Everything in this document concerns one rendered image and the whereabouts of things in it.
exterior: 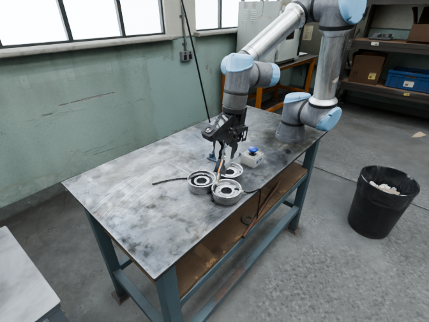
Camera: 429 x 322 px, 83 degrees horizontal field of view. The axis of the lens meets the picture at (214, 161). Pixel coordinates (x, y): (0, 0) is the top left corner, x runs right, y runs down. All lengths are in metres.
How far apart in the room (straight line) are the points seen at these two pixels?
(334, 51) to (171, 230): 0.85
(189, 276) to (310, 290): 0.88
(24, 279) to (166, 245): 0.45
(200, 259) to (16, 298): 0.57
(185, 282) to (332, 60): 0.98
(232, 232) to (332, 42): 0.83
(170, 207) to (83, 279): 1.05
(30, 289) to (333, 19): 1.28
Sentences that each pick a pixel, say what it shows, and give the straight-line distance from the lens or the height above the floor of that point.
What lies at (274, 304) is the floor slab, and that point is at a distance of 1.58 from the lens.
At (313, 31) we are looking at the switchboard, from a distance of 4.67.
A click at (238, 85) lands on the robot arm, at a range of 0.74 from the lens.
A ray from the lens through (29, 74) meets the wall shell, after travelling 2.17.
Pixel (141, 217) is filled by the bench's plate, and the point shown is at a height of 0.80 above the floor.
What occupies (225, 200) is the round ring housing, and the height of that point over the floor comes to 0.83.
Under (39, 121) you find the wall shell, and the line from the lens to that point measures 2.24.
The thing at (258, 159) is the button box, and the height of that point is 0.83.
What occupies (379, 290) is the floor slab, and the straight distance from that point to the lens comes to 1.84.
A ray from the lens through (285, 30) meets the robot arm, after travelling 1.02.
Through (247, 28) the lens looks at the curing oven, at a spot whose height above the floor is 1.17.
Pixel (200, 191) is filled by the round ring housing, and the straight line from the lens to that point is 0.87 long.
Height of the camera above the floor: 1.38
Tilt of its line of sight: 32 degrees down
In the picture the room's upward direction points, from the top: straight up
